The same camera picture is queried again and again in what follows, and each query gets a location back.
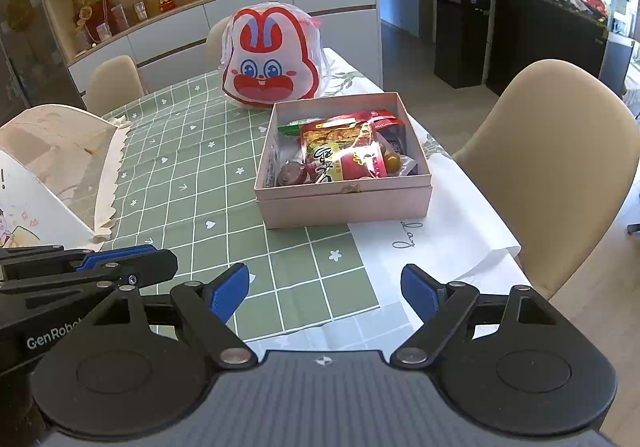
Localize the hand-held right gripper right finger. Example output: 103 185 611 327
390 263 558 369

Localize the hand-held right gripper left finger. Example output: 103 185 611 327
87 263 258 369

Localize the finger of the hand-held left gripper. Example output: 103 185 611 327
0 249 179 312
0 244 157 281

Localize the pink cardboard box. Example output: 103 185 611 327
253 92 433 230

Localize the brown round candy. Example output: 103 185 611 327
276 162 312 186

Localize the small yellow snack packet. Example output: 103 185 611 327
377 147 418 176

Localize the red gold snack packet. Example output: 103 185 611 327
300 116 383 184

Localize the white sheet with script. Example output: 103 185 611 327
347 153 522 278

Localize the green checked tablecloth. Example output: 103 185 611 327
102 47 381 343

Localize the white scalloped paper gift bag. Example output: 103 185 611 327
0 107 132 250

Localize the beige dining chair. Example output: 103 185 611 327
452 60 640 300
205 16 236 70
86 55 147 115

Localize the white red rabbit face bag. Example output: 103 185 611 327
220 2 331 108

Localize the gold ornament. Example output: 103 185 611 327
72 0 96 48

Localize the black floor appliance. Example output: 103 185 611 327
434 0 493 89

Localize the black aquarium cabinet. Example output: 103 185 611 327
487 0 610 98

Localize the grey box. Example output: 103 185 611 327
602 40 635 100

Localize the white wooden sideboard cabinet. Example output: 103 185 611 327
30 0 383 95

